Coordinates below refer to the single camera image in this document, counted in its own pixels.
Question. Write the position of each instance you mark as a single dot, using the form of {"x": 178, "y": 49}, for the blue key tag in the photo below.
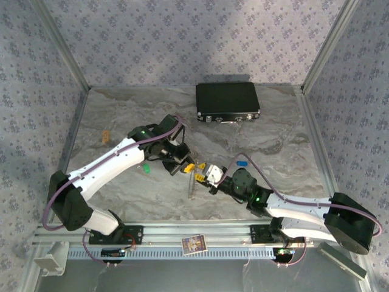
{"x": 242, "y": 164}

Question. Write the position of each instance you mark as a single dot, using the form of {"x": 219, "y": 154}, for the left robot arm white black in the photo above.
{"x": 106, "y": 165}

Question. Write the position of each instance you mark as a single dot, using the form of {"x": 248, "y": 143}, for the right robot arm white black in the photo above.
{"x": 304, "y": 207}

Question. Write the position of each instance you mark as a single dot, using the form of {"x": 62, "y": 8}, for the green key tag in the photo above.
{"x": 146, "y": 168}

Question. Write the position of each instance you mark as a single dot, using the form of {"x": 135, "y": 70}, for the colourful picture card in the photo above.
{"x": 194, "y": 243}

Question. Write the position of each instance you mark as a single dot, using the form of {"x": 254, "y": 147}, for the black case with metal latches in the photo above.
{"x": 226, "y": 98}

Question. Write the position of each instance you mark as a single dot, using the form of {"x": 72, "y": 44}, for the right electronics board with lights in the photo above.
{"x": 284, "y": 252}

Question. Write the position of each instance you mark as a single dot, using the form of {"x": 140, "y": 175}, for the left black electronics board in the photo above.
{"x": 112, "y": 252}

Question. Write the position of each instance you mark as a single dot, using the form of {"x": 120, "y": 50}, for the grey metal bar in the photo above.
{"x": 349, "y": 267}

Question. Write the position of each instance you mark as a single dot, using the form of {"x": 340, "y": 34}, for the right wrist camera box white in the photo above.
{"x": 215, "y": 175}

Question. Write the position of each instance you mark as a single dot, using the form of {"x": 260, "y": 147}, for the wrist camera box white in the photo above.
{"x": 174, "y": 142}
{"x": 215, "y": 175}

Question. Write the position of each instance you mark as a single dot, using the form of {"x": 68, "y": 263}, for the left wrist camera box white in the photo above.
{"x": 174, "y": 142}

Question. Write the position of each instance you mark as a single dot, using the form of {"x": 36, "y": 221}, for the aluminium mounting rail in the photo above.
{"x": 197, "y": 229}

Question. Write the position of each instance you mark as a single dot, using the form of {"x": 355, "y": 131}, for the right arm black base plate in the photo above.
{"x": 258, "y": 235}

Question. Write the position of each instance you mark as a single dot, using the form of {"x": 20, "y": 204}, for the aluminium table side rail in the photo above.
{"x": 313, "y": 121}
{"x": 72, "y": 137}

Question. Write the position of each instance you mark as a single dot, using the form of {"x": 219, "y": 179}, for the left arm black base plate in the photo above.
{"x": 133, "y": 235}

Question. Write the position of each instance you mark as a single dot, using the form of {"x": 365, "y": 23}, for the aluminium frame upright post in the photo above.
{"x": 327, "y": 45}
{"x": 64, "y": 45}

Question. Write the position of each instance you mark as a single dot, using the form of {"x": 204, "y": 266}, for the grey plastic bracket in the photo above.
{"x": 51, "y": 258}

